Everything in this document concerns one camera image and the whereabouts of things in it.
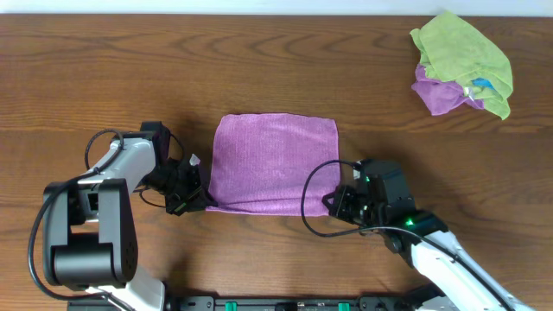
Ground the purple microfibre cloth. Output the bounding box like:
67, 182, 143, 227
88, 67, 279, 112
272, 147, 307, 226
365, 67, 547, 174
209, 113, 340, 217

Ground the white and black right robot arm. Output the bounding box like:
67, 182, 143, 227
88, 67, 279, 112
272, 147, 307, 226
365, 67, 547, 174
322, 181, 531, 310

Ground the blue cloth in pile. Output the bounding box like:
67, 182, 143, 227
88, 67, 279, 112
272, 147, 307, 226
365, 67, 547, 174
472, 78, 494, 90

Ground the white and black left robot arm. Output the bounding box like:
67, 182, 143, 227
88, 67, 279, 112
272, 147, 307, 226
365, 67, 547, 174
33, 123, 215, 311

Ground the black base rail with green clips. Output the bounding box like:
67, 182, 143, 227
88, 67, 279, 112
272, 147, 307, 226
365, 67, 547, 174
162, 295, 451, 311

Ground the green microfibre cloth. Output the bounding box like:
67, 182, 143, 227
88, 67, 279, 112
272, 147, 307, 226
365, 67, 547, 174
410, 11, 513, 120

